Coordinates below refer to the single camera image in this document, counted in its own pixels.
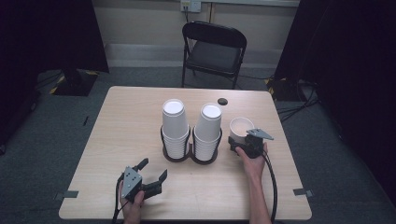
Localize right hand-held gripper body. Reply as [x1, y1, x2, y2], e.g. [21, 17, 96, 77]
[236, 128, 276, 160]

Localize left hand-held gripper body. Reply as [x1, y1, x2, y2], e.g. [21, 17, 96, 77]
[120, 166, 159, 204]

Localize single white paper cup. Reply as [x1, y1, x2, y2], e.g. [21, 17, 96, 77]
[229, 116, 256, 146]

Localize stack of white paper cups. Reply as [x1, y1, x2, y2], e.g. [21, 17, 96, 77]
[192, 103, 223, 162]
[161, 98, 191, 161]

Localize black double cup holder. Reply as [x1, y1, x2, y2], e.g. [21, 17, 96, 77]
[160, 124, 224, 165]

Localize person's right hand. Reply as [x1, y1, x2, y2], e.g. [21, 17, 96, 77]
[234, 142, 270, 182]

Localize person's left hand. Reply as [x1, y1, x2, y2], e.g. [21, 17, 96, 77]
[118, 183, 146, 224]

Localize black stand base yellow tape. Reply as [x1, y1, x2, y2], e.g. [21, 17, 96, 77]
[264, 75, 301, 103]
[49, 68, 101, 97]

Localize grey tape strip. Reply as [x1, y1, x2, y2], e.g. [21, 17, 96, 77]
[53, 189, 79, 201]
[292, 188, 315, 198]

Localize black folding chair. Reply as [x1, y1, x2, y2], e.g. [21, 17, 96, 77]
[181, 21, 248, 91]

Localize black curtain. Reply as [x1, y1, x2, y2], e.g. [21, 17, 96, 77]
[0, 0, 110, 148]
[273, 0, 396, 200]

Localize left hand-held gripper cable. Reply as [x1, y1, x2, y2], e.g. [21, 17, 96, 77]
[111, 174, 129, 224]

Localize hand-held gripper cable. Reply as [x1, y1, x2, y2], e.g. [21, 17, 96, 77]
[111, 174, 129, 224]
[262, 151, 279, 224]

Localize right hand-held gripper cable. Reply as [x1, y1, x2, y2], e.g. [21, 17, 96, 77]
[262, 151, 279, 224]

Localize black floor cables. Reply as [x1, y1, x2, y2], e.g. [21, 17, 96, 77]
[276, 78, 322, 123]

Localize white wall socket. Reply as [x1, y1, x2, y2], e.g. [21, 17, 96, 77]
[179, 0, 203, 14]

